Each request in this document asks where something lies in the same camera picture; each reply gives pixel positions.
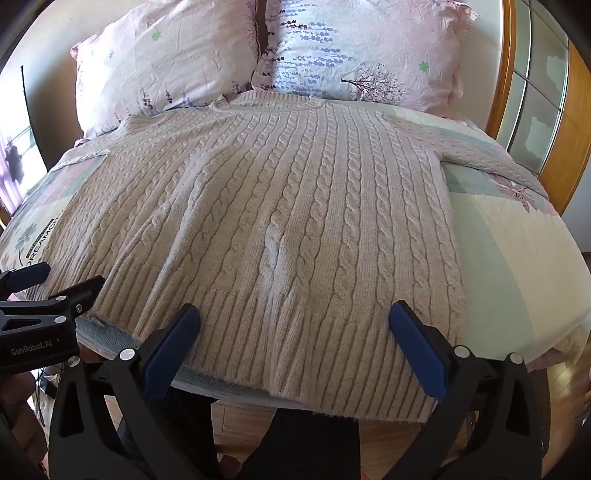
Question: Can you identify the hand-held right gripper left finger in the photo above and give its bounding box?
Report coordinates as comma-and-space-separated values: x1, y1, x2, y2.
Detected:
48, 303, 214, 480

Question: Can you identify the pink floral pillow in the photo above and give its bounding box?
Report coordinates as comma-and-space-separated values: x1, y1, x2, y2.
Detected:
250, 0, 481, 118
70, 0, 262, 139

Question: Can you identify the pastel patchwork quilt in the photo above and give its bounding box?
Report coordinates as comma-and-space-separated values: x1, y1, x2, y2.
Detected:
0, 105, 588, 407

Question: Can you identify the person's dark trouser leg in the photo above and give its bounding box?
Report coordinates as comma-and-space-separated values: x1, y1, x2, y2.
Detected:
233, 408, 362, 480

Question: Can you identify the person's left hand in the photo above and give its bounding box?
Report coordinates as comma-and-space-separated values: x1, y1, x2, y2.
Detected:
0, 369, 49, 464

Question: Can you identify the wooden framed glass door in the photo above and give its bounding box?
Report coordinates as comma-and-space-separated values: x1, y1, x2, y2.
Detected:
485, 0, 591, 217

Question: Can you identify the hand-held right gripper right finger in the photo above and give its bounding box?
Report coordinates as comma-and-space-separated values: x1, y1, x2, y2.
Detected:
388, 300, 551, 480

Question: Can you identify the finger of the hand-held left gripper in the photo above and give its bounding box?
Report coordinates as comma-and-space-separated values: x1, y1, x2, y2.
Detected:
34, 275, 106, 319
0, 262, 51, 303

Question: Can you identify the beige cable knit sweater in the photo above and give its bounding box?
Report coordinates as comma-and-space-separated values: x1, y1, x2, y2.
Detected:
28, 89, 551, 423

